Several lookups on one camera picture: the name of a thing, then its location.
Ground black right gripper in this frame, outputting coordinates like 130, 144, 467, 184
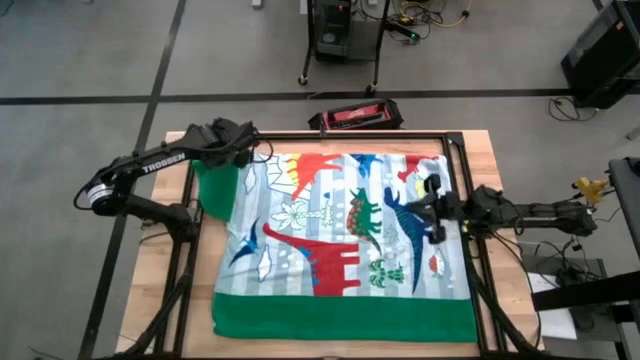
406, 172, 467, 246

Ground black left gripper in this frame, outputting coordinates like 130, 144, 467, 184
199, 117, 260, 169

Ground dinosaur print towel green border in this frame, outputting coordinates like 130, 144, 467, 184
191, 151, 480, 344

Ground grey side table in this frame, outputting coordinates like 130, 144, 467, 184
518, 241, 624, 346

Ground red and black tool case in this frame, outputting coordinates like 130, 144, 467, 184
307, 98, 405, 132

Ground black computer tower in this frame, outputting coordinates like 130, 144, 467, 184
314, 0, 354, 61

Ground black power adapter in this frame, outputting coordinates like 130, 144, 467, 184
555, 266, 585, 287

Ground black wheeled cart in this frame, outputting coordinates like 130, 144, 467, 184
298, 0, 392, 96

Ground white paper sheet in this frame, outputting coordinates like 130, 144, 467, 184
527, 272, 579, 341

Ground black crossbar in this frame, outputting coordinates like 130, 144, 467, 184
530, 269, 640, 312

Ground black power strip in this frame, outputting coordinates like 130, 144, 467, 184
384, 20, 421, 42

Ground dark grey workbench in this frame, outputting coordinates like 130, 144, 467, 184
607, 157, 640, 236

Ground black equipment case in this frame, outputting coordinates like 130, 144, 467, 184
560, 0, 640, 110

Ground black metal table frame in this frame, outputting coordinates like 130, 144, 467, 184
112, 130, 549, 360

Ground black floor cable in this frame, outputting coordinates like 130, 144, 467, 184
548, 96, 599, 123

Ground yellow cable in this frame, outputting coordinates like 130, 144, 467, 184
399, 0, 474, 29

